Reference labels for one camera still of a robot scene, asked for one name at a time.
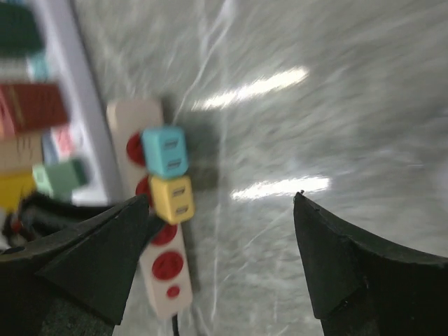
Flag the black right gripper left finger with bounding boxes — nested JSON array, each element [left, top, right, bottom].
[[1, 195, 149, 335]]

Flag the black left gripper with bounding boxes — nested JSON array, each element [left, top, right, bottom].
[[1, 194, 117, 252]]

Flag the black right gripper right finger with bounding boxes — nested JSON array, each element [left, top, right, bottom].
[[293, 192, 447, 335]]

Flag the beige power strip red sockets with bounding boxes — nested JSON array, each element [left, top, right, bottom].
[[106, 99, 193, 320]]

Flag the yellow usb charger cube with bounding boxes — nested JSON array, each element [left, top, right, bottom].
[[150, 175, 195, 225]]

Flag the teal usb charger cube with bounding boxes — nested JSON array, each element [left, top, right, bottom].
[[140, 125, 188, 179]]

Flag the yellow cube socket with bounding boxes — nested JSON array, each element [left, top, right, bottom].
[[0, 172, 36, 211]]

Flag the mint green plug adapter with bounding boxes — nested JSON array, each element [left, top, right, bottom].
[[32, 157, 88, 197]]

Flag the red-brown cube adapter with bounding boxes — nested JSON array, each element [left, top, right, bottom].
[[1, 83, 69, 138]]

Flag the long white power strip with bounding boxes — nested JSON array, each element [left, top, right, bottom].
[[30, 1, 122, 204]]

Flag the green cube adapter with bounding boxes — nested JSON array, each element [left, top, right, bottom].
[[1, 2, 45, 57]]

